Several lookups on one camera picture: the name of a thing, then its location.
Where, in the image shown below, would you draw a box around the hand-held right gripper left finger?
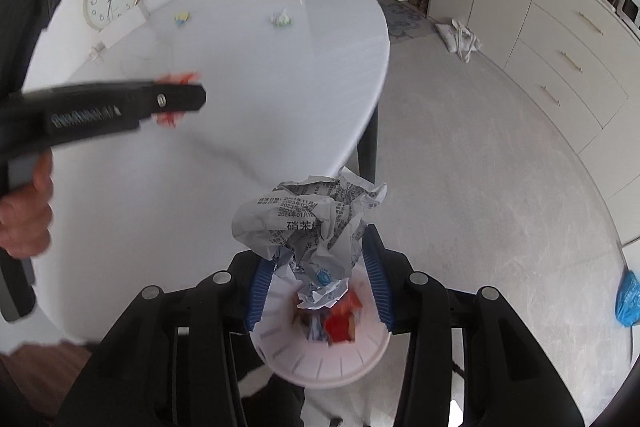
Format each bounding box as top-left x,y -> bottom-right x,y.
54,251 -> 276,427

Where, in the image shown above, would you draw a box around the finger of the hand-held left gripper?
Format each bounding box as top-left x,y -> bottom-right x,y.
139,79 -> 207,124

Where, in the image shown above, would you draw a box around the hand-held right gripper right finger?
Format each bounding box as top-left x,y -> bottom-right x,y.
361,226 -> 586,427

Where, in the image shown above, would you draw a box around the orange-red paper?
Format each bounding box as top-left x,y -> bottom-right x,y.
154,71 -> 203,128

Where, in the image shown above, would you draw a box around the grey printed paper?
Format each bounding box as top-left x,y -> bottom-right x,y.
232,166 -> 388,311

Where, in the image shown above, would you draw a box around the white round trash bin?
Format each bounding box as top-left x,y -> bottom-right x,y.
247,267 -> 391,389

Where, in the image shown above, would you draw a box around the person's left hand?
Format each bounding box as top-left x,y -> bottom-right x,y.
0,152 -> 54,260

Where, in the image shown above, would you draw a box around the white paper card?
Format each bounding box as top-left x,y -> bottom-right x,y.
97,4 -> 150,50

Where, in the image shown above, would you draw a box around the dark pants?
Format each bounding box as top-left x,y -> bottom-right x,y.
239,373 -> 307,427

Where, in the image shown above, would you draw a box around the black table leg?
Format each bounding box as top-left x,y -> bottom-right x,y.
356,104 -> 384,184

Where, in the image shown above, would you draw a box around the grey patterned rug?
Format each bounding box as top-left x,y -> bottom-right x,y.
370,0 -> 437,44

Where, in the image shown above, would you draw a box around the blue plastic bag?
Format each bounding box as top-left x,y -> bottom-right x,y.
613,270 -> 640,329

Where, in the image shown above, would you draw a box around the white tote bag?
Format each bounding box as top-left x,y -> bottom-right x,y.
435,19 -> 484,64

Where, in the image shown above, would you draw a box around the beige drawer cabinet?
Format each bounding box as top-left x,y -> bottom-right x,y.
501,0 -> 640,205

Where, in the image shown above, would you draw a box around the white microwave oven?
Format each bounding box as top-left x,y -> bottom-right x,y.
616,0 -> 640,34

